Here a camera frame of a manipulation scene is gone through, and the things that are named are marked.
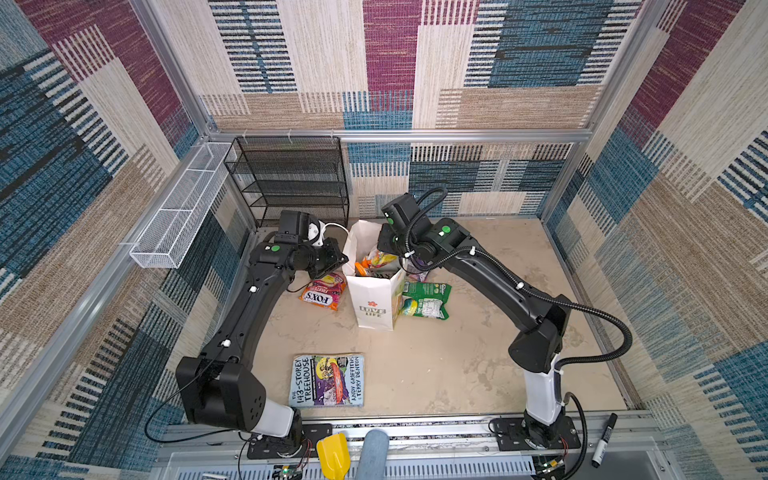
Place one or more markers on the black marker pen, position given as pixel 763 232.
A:
pixel 602 443

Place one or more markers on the grey cylinder roll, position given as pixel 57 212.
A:
pixel 372 462

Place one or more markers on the treehouse paperback book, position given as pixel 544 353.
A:
pixel 327 381

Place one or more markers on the yellow plastic scoop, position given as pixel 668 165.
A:
pixel 334 456

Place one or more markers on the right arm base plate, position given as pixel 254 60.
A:
pixel 510 433

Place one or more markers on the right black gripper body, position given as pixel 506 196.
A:
pixel 391 242

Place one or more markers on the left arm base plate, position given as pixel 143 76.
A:
pixel 299 443

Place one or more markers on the pink yellow Fox's candy bag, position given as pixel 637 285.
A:
pixel 325 292

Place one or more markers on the small orange candy bag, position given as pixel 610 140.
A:
pixel 378 260

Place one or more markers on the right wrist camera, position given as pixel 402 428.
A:
pixel 401 211

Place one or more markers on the black wire shelf rack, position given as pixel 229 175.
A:
pixel 306 174

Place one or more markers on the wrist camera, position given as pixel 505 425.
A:
pixel 297 228
pixel 401 211

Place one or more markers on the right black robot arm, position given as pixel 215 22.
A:
pixel 540 318

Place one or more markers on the white wire mesh basket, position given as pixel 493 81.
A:
pixel 165 242

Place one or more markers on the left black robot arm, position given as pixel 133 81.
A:
pixel 218 387

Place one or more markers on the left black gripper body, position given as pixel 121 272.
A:
pixel 322 260

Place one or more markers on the large orange fruits candy bag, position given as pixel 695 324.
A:
pixel 364 268

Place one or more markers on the white paper bag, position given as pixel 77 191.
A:
pixel 376 300

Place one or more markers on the green spring tea candy bag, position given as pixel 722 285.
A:
pixel 425 300

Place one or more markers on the purple berries candy bag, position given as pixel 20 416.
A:
pixel 416 276

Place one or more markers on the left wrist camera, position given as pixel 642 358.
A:
pixel 297 228

